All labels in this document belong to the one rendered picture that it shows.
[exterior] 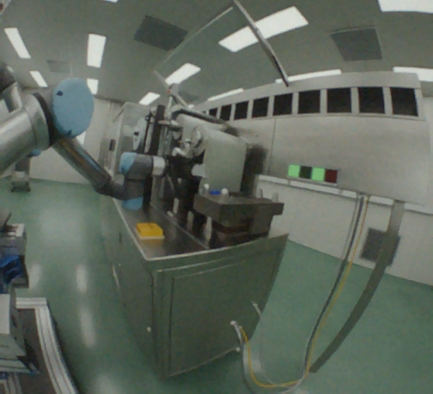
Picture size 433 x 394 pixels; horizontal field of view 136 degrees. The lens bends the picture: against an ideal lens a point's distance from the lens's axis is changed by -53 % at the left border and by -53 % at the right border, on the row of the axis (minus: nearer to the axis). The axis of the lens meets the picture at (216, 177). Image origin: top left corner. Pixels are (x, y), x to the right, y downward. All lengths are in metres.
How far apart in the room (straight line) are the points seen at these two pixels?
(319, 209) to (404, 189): 2.62
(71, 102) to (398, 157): 0.91
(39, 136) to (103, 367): 1.18
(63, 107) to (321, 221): 3.28
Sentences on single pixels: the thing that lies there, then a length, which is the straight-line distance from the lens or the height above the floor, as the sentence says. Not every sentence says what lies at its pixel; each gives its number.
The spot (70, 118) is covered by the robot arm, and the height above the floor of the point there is 1.19.
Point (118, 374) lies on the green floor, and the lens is 1.26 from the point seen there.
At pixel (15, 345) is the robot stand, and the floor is 0.73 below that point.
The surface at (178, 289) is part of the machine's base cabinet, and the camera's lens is 0.58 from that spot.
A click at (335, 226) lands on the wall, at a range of 3.21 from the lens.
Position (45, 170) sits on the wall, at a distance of 6.46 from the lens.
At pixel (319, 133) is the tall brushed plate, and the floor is 1.36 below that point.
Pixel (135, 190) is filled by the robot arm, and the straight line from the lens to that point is 0.64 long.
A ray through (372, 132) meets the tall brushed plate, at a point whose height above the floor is 1.37.
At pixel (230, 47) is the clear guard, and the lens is 1.12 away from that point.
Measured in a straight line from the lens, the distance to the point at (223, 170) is 0.84.
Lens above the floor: 1.14
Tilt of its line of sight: 3 degrees down
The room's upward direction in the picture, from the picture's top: 9 degrees clockwise
